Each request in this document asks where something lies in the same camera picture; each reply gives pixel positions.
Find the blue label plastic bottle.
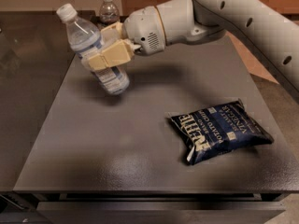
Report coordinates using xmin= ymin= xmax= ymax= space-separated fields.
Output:
xmin=56 ymin=4 xmax=130 ymax=95

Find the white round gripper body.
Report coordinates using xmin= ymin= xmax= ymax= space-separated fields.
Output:
xmin=123 ymin=7 xmax=165 ymax=56

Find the dark blue chips bag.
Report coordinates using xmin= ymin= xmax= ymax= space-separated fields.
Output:
xmin=170 ymin=100 xmax=274 ymax=165

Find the clear plastic water bottle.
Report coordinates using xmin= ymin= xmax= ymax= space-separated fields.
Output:
xmin=99 ymin=0 xmax=120 ymax=26

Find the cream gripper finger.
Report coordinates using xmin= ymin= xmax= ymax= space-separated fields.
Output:
xmin=101 ymin=21 xmax=124 ymax=43
xmin=87 ymin=39 xmax=141 ymax=71

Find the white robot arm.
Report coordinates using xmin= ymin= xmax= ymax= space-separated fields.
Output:
xmin=87 ymin=0 xmax=299 ymax=99

